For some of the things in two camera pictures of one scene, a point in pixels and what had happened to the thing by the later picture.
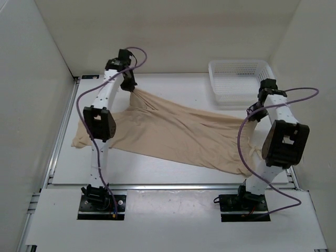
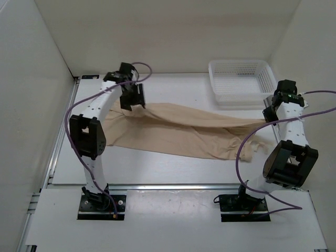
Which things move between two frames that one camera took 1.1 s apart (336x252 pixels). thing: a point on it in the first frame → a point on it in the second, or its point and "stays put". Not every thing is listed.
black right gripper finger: [253, 107] → [270, 114]
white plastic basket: [237, 82] stays put
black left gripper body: [126, 82] → [132, 93]
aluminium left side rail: [49, 174] stays put
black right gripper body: [260, 115] → [277, 117]
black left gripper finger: [133, 84] → [140, 98]
